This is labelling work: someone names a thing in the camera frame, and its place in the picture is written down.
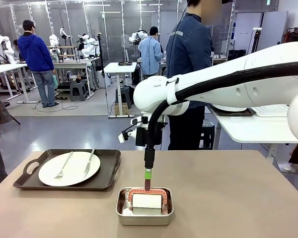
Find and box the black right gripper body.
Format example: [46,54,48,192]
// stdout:
[136,126,162,170]

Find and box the dark brown serving tray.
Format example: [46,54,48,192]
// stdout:
[13,148,122,191]

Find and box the rectangular metal tray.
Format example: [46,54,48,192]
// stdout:
[115,186,175,226]

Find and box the cardboard box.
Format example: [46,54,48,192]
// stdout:
[114,102,129,117]

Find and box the silver table knife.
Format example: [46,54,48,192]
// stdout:
[82,147,96,179]

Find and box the black step stool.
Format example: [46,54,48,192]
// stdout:
[199,119,216,150]

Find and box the dark gray plastic stool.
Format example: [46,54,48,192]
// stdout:
[115,86,133,110]

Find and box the white round plate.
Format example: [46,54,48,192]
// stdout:
[38,151,101,187]

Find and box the silver fork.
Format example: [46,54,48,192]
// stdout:
[54,151,74,179]

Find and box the white standing desk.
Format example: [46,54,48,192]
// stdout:
[103,61,138,119]

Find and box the white round base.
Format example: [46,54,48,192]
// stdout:
[213,104,248,113]

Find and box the person in light blue shirt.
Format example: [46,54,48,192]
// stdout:
[137,26,164,77]

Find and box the person in denim jacket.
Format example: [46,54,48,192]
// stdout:
[165,0,216,151]

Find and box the white rounded desk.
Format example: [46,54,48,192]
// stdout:
[208,104,298,151]

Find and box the long white work table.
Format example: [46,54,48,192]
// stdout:
[0,63,39,104]
[53,57,100,100]

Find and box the white computer keyboard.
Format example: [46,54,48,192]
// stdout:
[250,104,291,118]

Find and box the black bag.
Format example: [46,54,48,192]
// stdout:
[227,49,247,61]

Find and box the person with white shoes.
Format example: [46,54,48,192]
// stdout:
[284,143,298,174]

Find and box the dark jacket on tripod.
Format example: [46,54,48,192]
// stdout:
[0,99,21,136]

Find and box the person in blue hoodie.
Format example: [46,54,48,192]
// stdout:
[17,19,61,109]

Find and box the seated person in gray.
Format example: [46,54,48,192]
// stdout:
[12,39,22,61]

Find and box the clothes rack with garments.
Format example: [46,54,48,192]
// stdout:
[282,26,298,44]

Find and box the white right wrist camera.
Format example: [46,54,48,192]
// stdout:
[118,130,137,144]

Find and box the dark flat base plate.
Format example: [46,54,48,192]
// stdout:
[212,104,257,118]

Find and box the black sleeved arm cable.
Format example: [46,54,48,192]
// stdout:
[146,60,298,149]

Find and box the wooden black frame rack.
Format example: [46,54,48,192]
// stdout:
[47,45,80,63]

